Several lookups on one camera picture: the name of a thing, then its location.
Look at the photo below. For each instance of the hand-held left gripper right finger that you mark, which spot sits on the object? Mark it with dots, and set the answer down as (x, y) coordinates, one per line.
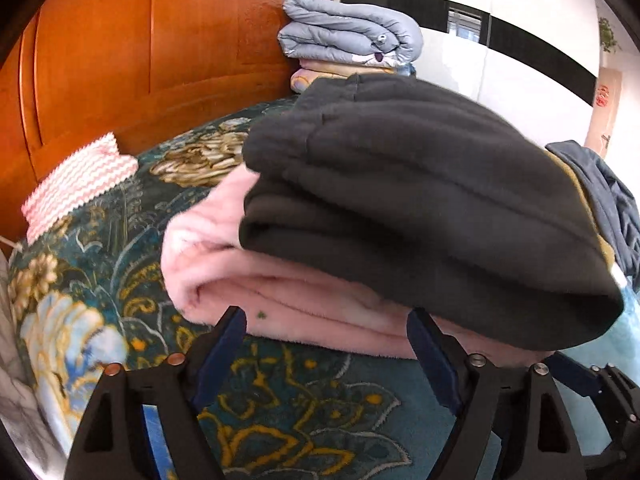
(432, 355)

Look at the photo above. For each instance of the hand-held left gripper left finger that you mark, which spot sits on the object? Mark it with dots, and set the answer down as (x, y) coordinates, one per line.
(220, 355)

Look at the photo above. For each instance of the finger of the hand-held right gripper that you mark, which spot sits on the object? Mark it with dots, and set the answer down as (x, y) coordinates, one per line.
(580, 377)

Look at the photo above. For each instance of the pink fleece garment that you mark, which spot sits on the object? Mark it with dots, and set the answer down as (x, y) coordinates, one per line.
(250, 285)

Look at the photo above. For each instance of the dark grey printed pants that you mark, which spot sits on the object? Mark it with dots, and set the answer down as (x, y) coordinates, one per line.
(425, 200)

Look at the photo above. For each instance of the teal floral bed blanket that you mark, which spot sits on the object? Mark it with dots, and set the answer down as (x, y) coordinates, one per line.
(300, 400)

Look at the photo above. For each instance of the grey-blue hoodie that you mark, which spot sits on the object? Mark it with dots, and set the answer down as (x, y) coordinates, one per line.
(615, 210)

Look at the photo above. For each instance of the mustard yellow garment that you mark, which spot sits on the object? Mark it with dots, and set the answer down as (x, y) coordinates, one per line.
(580, 185)

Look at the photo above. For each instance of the pink zigzag pillow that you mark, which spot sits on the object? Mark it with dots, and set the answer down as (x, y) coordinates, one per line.
(80, 180)

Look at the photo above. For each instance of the pale pink door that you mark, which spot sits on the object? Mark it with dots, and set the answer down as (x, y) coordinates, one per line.
(600, 120)

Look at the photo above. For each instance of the red door decoration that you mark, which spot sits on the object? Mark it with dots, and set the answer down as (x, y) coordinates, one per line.
(602, 96)

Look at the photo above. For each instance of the folded floral quilt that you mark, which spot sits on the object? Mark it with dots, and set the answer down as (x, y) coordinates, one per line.
(312, 77)

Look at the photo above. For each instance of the white and black wardrobe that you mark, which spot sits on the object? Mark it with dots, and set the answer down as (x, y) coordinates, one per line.
(525, 60)

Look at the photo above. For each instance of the wooden bed headboard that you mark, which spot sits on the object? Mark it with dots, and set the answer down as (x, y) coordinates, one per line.
(125, 60)

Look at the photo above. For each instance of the folded light blue quilt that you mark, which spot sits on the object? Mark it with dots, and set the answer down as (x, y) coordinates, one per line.
(350, 30)

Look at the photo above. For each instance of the green potted plant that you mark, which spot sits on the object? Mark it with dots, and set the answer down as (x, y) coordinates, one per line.
(608, 35)

